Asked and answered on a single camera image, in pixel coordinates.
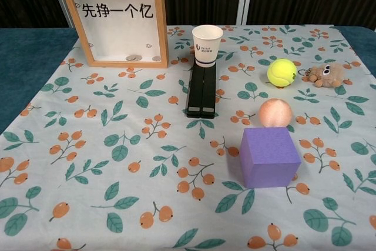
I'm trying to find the white paper cup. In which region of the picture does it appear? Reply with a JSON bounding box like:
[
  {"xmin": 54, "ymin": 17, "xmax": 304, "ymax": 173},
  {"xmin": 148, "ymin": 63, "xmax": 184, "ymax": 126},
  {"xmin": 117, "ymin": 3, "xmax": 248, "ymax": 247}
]
[{"xmin": 192, "ymin": 25, "xmax": 223, "ymax": 68}]

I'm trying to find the black rectangular stand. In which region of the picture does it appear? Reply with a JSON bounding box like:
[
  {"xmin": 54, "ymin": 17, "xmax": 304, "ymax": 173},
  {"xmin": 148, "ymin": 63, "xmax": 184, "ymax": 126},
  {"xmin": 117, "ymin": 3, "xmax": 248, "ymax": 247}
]
[{"xmin": 186, "ymin": 61, "xmax": 218, "ymax": 119}]

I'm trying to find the yellow tennis ball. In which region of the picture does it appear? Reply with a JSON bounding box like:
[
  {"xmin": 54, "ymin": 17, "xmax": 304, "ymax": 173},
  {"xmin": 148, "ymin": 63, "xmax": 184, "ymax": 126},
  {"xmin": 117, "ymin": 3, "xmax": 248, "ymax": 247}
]
[{"xmin": 267, "ymin": 58, "xmax": 298, "ymax": 88}]

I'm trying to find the peach toy fruit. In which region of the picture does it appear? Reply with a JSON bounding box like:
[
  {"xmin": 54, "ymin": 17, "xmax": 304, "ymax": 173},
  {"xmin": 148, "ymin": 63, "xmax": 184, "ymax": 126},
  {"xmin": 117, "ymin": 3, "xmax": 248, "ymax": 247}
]
[{"xmin": 258, "ymin": 98, "xmax": 293, "ymax": 128}]

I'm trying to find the floral print tablecloth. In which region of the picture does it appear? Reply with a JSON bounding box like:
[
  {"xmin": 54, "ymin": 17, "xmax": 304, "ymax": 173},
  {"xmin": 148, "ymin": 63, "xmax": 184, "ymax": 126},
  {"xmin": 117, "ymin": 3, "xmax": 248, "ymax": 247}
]
[{"xmin": 0, "ymin": 24, "xmax": 376, "ymax": 251}]

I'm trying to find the purple foam cube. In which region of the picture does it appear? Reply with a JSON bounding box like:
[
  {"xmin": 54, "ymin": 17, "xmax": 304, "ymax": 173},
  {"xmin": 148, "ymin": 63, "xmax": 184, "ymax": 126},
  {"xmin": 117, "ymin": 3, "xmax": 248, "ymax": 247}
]
[{"xmin": 239, "ymin": 126, "xmax": 302, "ymax": 189}]

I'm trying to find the wooden coin box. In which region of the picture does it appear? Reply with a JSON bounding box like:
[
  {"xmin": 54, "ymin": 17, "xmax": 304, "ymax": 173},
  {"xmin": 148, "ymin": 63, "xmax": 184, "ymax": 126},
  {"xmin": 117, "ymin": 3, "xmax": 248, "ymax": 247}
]
[{"xmin": 57, "ymin": 0, "xmax": 170, "ymax": 69}]

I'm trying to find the brown plush keychain toy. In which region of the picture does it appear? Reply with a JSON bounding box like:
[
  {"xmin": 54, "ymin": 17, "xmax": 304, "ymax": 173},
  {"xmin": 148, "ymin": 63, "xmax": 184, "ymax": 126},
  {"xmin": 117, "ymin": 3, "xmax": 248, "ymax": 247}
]
[{"xmin": 298, "ymin": 62, "xmax": 353, "ymax": 88}]

